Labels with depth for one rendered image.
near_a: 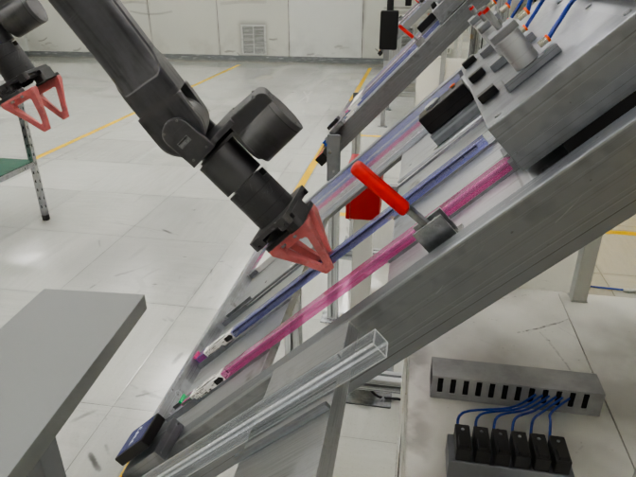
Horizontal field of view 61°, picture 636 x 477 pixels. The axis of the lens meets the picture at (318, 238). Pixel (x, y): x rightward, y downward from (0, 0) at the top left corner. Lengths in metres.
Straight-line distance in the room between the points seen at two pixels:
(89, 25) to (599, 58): 0.47
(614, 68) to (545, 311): 0.81
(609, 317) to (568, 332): 0.12
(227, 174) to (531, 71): 0.35
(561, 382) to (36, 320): 1.00
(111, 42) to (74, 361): 0.66
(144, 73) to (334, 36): 8.75
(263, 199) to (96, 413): 1.38
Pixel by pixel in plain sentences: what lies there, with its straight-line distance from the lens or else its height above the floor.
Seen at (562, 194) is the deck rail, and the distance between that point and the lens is 0.44.
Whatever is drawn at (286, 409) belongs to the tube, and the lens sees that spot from 0.32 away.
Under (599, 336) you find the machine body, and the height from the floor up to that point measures 0.62.
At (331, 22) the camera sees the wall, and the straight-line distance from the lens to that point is 9.33.
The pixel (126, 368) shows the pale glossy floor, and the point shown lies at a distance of 2.08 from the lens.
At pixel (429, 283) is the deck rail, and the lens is 0.46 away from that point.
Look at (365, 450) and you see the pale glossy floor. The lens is 1.70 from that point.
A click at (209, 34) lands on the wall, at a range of 9.86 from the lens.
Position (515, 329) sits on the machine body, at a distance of 1.14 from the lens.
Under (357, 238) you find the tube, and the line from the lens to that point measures 0.67.
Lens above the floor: 1.23
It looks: 25 degrees down
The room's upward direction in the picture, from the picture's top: straight up
